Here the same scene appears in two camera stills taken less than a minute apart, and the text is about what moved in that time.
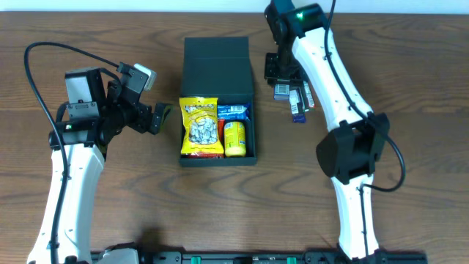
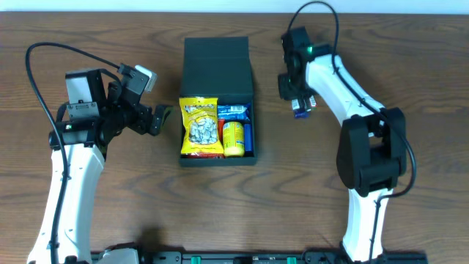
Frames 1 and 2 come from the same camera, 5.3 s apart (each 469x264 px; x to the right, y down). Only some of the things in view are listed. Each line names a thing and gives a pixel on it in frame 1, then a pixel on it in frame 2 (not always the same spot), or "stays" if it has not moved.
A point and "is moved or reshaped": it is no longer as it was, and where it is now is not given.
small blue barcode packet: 281,92 is moved or reshaped
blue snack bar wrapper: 234,111 stays
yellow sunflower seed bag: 199,117 stays
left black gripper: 145,118 stays
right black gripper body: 277,72 → 302,101
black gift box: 220,67 stays
